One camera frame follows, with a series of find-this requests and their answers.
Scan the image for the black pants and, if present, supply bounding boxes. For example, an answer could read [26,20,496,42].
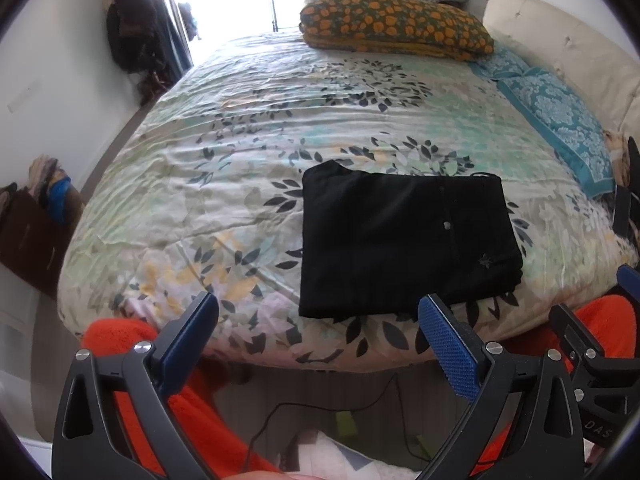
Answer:
[298,160,524,319]

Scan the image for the teal patterned pillow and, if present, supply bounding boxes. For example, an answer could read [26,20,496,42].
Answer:
[472,49,618,200]

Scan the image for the cream padded headboard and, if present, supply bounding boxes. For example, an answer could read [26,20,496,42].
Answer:
[482,0,640,136]

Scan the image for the brown wooden cabinet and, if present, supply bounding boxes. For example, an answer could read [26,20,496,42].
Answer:
[0,185,86,301]

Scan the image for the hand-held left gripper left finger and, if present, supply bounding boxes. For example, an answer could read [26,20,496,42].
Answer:
[51,291,220,480]

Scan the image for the pile of colourful clothes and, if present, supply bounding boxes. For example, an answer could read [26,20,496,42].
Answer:
[27,157,83,226]

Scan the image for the black object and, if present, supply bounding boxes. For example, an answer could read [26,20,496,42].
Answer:
[612,135,640,241]

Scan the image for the orange patterned pillow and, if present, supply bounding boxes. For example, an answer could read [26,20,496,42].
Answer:
[299,0,496,61]

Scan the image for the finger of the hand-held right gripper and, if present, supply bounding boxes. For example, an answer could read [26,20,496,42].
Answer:
[548,304,627,397]
[616,264,640,306]

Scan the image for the dark hanging clothes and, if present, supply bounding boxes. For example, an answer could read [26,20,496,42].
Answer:
[105,0,176,106]

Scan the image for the black cable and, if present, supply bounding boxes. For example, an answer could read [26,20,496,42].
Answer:
[244,374,432,467]

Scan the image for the person's left orange-clad leg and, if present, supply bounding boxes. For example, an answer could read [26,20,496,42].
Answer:
[80,317,281,480]

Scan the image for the bed with floral bedspread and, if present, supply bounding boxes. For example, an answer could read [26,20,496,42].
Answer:
[56,30,631,373]

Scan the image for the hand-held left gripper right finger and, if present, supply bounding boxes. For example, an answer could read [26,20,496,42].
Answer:
[414,293,587,480]

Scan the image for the white patterned cloth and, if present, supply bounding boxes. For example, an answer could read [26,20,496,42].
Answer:
[280,430,426,480]

